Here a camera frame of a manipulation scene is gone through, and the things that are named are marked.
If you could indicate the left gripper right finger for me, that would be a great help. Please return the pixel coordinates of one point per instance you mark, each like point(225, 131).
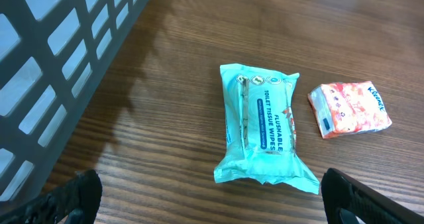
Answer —
point(347, 200)

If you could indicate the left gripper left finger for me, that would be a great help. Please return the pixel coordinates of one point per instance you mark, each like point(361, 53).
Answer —
point(77, 201)

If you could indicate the small red white candy pack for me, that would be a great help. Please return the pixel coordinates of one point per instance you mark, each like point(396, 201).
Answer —
point(348, 108)

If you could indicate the teal tissue packet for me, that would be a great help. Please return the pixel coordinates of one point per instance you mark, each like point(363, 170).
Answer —
point(260, 129)

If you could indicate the grey plastic shopping basket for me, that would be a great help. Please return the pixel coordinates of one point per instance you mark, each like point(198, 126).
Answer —
point(54, 54)

